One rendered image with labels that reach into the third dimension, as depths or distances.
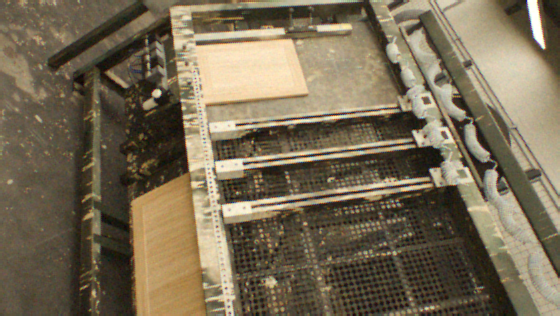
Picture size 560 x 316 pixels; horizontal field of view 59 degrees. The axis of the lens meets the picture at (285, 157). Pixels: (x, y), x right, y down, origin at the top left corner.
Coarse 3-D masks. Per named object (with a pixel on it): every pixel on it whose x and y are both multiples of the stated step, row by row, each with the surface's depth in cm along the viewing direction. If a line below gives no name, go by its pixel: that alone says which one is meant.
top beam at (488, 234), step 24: (384, 24) 295; (384, 48) 293; (432, 120) 254; (456, 192) 232; (480, 216) 223; (480, 240) 217; (504, 264) 210; (504, 288) 204; (504, 312) 206; (528, 312) 198
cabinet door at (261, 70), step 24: (216, 48) 282; (240, 48) 283; (264, 48) 285; (288, 48) 287; (216, 72) 271; (240, 72) 273; (264, 72) 274; (288, 72) 276; (216, 96) 261; (240, 96) 262; (264, 96) 264; (288, 96) 267
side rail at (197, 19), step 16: (288, 0) 307; (304, 0) 309; (320, 0) 310; (336, 0) 312; (352, 0) 313; (192, 16) 296; (208, 16) 299; (224, 16) 301; (240, 16) 304; (256, 16) 306; (272, 16) 309; (288, 16) 311; (304, 16) 314; (320, 16) 317
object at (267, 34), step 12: (336, 24) 300; (348, 24) 301; (204, 36) 283; (216, 36) 284; (228, 36) 285; (240, 36) 286; (252, 36) 287; (264, 36) 289; (276, 36) 291; (288, 36) 293; (300, 36) 295; (312, 36) 297
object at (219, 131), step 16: (400, 96) 260; (416, 96) 261; (320, 112) 254; (336, 112) 255; (352, 112) 257; (368, 112) 258; (384, 112) 258; (400, 112) 259; (224, 128) 242; (240, 128) 243; (256, 128) 245; (272, 128) 248; (288, 128) 250; (304, 128) 253; (320, 128) 256
